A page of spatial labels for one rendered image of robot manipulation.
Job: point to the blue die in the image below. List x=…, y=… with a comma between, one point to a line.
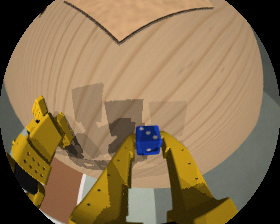
x=148, y=140

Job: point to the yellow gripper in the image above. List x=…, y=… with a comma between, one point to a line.
x=192, y=201

